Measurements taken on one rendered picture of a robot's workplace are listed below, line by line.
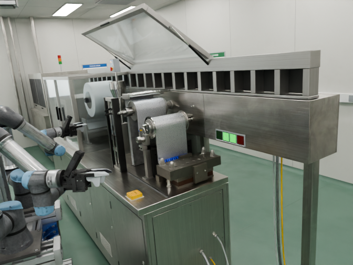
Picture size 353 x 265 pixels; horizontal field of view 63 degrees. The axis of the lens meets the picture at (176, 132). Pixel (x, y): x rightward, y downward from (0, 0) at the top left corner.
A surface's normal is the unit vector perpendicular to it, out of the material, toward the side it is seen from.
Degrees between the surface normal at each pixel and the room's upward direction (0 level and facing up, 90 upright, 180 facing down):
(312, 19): 90
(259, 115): 90
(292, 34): 90
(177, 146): 90
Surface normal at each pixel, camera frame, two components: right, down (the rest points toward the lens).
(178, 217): 0.56, 0.15
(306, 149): -0.83, 0.19
